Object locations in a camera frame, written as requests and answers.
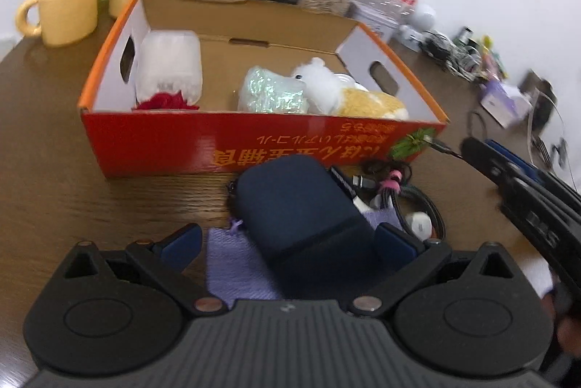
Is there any navy zip pouch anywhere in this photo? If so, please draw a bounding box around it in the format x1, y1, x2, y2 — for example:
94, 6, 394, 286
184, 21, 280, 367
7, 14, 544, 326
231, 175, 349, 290
227, 155, 379, 295

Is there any iridescent plastic bag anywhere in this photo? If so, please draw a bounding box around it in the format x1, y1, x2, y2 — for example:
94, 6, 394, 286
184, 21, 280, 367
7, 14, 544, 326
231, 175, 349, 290
237, 67, 309, 115

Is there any brown paper bag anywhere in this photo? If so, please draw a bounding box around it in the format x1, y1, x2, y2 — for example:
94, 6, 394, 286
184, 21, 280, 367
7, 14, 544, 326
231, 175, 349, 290
520, 70, 557, 130

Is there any red cardboard box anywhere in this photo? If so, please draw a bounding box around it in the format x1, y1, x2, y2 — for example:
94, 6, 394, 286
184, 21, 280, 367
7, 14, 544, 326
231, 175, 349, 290
77, 0, 450, 180

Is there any purple drawstring bag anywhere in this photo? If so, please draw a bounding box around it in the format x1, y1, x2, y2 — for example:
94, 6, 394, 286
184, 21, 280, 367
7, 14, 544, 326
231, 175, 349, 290
205, 206, 405, 302

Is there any white cable tangle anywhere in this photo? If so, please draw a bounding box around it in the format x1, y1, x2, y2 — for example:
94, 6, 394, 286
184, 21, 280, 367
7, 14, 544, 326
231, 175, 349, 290
447, 47, 484, 82

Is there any purple tissue pack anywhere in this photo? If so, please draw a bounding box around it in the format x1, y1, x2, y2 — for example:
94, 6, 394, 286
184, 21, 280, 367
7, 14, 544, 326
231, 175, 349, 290
480, 77, 532, 129

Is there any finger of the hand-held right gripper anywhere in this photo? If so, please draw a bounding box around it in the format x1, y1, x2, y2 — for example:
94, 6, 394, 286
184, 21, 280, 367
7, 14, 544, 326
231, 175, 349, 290
483, 139, 552, 184
460, 137, 516, 207

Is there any black cable tangle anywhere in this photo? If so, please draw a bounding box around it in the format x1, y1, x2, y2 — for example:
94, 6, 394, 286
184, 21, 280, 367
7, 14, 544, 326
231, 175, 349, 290
420, 29, 457, 62

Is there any white round robot speaker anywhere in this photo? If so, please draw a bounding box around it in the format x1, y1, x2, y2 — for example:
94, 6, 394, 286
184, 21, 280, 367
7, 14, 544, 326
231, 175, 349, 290
395, 3, 439, 53

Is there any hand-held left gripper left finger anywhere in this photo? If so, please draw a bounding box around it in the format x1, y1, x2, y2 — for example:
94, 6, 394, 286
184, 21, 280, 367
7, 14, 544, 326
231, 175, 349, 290
64, 223, 227, 316

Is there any white metal tin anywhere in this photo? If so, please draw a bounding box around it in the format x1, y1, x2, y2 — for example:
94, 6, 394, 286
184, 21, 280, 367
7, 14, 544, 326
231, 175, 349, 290
354, 2, 400, 44

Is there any yellow mug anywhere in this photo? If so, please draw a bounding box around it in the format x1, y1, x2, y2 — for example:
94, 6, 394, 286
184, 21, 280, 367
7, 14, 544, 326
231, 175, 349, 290
16, 0, 101, 48

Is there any white and yellow plush toy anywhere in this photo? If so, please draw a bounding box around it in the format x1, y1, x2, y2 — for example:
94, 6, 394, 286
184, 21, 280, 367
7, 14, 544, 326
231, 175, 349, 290
290, 57, 409, 121

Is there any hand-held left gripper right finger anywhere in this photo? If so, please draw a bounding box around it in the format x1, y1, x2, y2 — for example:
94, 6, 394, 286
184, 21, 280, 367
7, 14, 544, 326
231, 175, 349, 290
349, 223, 518, 317

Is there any white earphone case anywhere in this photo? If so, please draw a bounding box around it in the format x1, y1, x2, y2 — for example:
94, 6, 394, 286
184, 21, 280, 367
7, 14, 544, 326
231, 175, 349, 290
403, 212, 434, 240

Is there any black cable with pink tie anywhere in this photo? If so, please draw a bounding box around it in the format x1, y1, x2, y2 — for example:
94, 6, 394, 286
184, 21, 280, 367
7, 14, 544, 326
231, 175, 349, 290
358, 158, 448, 241

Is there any red rose flower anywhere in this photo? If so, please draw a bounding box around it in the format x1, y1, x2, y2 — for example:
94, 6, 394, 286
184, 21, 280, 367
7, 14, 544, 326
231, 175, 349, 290
131, 92, 200, 112

